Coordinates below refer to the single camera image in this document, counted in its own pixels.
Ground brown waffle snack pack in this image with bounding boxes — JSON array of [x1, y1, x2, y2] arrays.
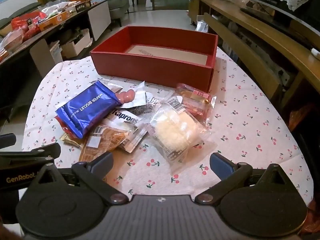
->
[[79, 125, 131, 162]]

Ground gold foil snack pack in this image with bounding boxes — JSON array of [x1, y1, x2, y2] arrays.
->
[[60, 132, 83, 148]]

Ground red Trolli gummy pack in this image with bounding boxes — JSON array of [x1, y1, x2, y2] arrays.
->
[[55, 116, 76, 139]]

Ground clear pack pale cake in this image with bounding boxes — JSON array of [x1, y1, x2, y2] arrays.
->
[[145, 95, 217, 174]]

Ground blue wafer biscuit pack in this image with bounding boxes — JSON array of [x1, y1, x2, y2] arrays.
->
[[56, 81, 121, 139]]

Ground white Kaprons snack pack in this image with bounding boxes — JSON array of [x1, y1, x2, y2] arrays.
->
[[101, 108, 147, 153]]

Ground clear pack red candies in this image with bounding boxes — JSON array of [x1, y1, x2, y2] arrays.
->
[[175, 83, 216, 129]]

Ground vacuum packed pink sausages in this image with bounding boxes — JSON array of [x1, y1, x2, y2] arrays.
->
[[106, 81, 146, 109]]

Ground cherry print tablecloth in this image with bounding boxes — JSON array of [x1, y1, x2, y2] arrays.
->
[[22, 50, 313, 203]]

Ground white plastic drawer bin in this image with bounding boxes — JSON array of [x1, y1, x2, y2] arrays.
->
[[49, 41, 63, 64]]

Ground white storage box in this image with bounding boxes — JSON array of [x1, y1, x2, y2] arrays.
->
[[61, 29, 93, 59]]

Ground red cardboard box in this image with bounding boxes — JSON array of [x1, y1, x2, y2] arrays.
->
[[91, 25, 218, 92]]

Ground wooden tv cabinet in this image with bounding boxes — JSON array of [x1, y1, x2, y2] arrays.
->
[[188, 0, 320, 111]]

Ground red plastic bag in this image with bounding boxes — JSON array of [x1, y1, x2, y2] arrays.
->
[[11, 11, 47, 41]]

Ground silver foil bag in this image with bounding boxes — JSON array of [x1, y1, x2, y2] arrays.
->
[[195, 20, 208, 33]]

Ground orange flat carton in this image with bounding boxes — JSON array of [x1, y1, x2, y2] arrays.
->
[[39, 11, 70, 31]]

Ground long dark side table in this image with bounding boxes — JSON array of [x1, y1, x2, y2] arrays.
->
[[1, 0, 111, 69]]

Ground black labelled box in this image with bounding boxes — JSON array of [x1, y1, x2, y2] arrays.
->
[[75, 1, 91, 13]]

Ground grey sofa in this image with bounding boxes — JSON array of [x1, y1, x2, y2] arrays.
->
[[107, 0, 130, 27]]

